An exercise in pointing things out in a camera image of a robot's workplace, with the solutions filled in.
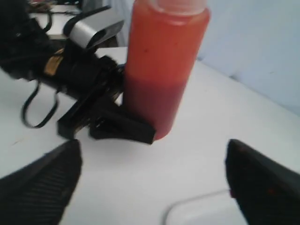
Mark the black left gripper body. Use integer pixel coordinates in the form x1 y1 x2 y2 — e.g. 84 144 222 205
57 56 124 138

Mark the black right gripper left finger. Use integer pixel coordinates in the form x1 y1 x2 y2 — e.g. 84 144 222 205
0 139 83 225

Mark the black left camera cable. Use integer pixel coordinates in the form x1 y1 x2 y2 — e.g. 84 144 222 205
21 9 59 129

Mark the white rectangular plastic tray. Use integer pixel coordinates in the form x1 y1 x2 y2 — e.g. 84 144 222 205
162 189 247 225

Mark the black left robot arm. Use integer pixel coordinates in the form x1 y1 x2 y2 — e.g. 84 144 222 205
0 0 156 144

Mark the red sauce squeeze bottle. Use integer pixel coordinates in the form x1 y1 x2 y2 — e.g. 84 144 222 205
123 0 210 140

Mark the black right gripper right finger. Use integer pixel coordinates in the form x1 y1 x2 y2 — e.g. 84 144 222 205
225 139 300 225

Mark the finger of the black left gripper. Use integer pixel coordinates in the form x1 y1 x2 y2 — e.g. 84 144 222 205
89 98 156 144

